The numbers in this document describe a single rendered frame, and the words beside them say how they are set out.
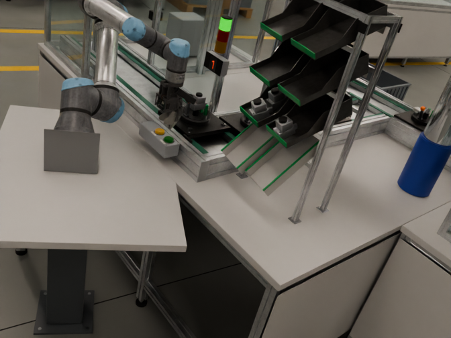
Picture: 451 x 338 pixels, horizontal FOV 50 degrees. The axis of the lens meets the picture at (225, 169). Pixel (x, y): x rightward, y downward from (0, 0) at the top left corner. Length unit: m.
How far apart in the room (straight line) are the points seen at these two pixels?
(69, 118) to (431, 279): 1.56
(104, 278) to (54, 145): 1.04
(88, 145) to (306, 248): 0.88
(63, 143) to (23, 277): 1.04
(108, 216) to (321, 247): 0.77
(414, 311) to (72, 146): 1.55
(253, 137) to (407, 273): 0.88
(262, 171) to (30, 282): 1.40
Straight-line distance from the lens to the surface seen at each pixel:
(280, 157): 1.81
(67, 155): 1.87
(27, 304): 2.58
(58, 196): 1.79
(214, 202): 1.85
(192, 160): 1.94
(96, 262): 2.77
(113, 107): 1.98
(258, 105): 1.74
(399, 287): 2.26
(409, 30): 7.59
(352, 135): 1.84
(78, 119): 1.85
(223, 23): 2.13
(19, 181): 1.87
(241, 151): 1.88
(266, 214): 1.87
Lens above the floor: 1.94
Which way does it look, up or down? 31 degrees down
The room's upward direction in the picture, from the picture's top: 14 degrees clockwise
